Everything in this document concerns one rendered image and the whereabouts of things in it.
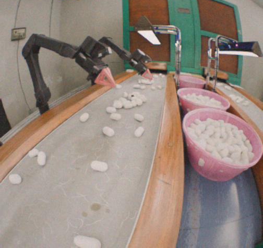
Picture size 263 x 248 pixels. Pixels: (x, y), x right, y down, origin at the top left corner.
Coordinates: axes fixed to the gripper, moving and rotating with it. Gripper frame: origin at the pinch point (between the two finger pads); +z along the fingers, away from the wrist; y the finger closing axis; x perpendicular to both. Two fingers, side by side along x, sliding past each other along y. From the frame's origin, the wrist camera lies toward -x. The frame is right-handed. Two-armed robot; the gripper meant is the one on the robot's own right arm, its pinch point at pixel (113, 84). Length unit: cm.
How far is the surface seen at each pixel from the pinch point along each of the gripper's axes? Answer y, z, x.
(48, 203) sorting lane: -42.5, 8.7, 2.5
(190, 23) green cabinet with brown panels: 87, 1, -68
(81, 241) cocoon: -44.9, 14.3, -4.9
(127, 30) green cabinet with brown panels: 86, -43, -17
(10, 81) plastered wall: 25, -160, 120
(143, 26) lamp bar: 8.1, -7.3, -25.0
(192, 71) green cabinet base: 86, 36, -29
